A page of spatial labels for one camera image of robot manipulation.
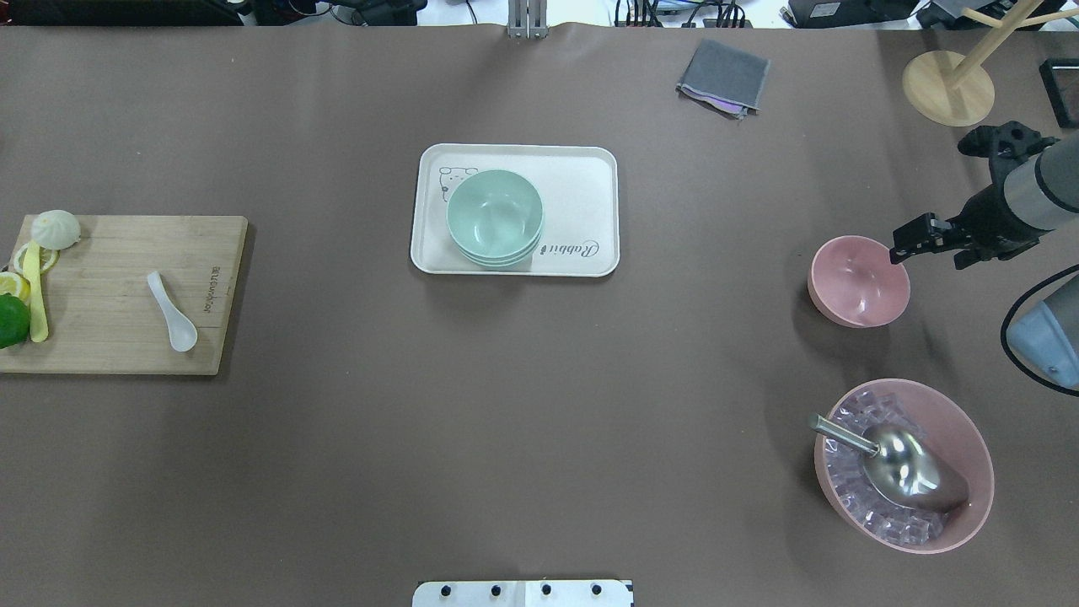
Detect black tray holder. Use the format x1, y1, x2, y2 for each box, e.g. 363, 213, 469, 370
1038, 57, 1078, 128

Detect grey folded cloth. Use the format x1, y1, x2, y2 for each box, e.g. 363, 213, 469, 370
677, 40, 771, 120

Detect small pink bowl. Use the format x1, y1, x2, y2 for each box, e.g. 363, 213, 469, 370
807, 235, 912, 328

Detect large pink bowl with ice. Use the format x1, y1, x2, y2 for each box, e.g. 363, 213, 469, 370
812, 378, 996, 556

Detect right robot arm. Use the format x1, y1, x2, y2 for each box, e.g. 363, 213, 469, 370
889, 121, 1078, 396

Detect wooden mug tree stand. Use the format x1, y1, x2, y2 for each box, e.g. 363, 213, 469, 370
902, 1, 1078, 127

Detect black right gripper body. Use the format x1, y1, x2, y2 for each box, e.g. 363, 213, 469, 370
942, 185, 1047, 270

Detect cream rectangular serving tray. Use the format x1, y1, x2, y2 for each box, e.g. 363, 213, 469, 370
410, 142, 620, 279

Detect toy lemon half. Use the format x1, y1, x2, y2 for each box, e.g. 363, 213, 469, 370
0, 271, 32, 304

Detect green toy lime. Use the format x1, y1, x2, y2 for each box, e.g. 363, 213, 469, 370
0, 293, 30, 349

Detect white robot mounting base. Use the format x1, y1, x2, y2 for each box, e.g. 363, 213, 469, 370
411, 579, 636, 606

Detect white ceramic spoon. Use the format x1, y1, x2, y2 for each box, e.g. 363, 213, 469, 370
147, 271, 199, 351

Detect toy lemon slice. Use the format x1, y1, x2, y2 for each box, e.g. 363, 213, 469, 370
10, 242, 59, 274

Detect metal ice scoop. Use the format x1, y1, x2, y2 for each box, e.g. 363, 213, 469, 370
808, 414, 969, 513

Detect yellow plastic knife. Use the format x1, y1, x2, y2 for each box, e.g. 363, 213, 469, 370
22, 239, 50, 343

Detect bamboo cutting board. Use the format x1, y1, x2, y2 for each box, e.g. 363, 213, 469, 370
1, 215, 248, 376

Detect green stacked bowls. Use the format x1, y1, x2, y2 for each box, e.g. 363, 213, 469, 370
447, 169, 545, 268

